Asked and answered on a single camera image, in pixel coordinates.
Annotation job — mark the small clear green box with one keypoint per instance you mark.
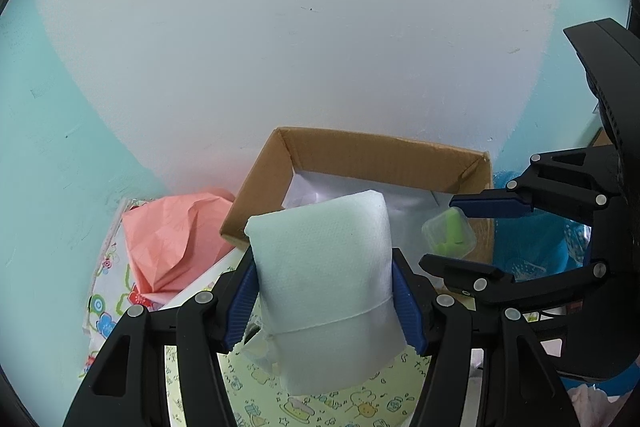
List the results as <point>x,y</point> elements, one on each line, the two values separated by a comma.
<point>447,234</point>

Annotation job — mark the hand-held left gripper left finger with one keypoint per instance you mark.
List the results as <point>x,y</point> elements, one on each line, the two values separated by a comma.
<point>240,302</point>

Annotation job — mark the pale pink cloth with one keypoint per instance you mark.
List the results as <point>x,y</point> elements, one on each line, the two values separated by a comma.
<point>595,407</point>

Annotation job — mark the yellow cartoon printed mat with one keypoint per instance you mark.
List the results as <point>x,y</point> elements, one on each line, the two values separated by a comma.
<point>310,407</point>

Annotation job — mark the brown cardboard box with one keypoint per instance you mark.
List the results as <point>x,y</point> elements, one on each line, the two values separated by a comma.
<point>260,197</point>

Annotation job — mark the white paper sheet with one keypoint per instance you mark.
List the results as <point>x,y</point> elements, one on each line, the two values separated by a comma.
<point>320,187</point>

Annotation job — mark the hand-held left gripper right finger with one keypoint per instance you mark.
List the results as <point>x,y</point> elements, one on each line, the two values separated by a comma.
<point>407,307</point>

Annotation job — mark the floral printed cloth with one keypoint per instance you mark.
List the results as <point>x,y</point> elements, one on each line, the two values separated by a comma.
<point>105,307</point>

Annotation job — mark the salmon pink crumpled paper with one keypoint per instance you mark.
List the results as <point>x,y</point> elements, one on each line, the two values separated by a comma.
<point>165,237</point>

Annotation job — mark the white paper rolls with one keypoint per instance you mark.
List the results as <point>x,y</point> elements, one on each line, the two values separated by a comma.
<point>325,267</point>

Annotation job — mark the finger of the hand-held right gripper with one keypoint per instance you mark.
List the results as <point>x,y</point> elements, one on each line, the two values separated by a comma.
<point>465,269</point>
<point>495,205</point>

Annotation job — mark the blue plastic bag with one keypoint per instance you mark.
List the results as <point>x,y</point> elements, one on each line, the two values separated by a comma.
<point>530,247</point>

